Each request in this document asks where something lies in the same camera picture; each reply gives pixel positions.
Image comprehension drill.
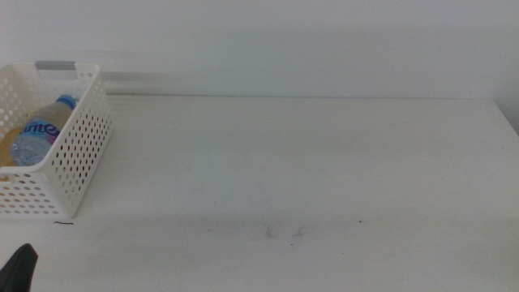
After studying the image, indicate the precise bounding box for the yellow tea bottle white cap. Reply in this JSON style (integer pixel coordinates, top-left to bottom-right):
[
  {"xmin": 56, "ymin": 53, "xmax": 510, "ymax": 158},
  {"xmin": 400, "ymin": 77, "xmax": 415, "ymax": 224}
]
[{"xmin": 0, "ymin": 124, "xmax": 26, "ymax": 168}]

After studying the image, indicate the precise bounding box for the clear water bottle blue label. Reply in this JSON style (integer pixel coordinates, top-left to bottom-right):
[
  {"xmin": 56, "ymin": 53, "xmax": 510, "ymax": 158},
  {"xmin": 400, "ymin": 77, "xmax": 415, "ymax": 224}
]
[{"xmin": 9, "ymin": 93, "xmax": 79, "ymax": 168}]

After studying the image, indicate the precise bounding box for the white perforated plastic basket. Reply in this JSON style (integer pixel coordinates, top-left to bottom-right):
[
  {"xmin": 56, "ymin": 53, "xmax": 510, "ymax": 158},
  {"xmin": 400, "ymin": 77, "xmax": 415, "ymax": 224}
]
[{"xmin": 0, "ymin": 60, "xmax": 113, "ymax": 221}]

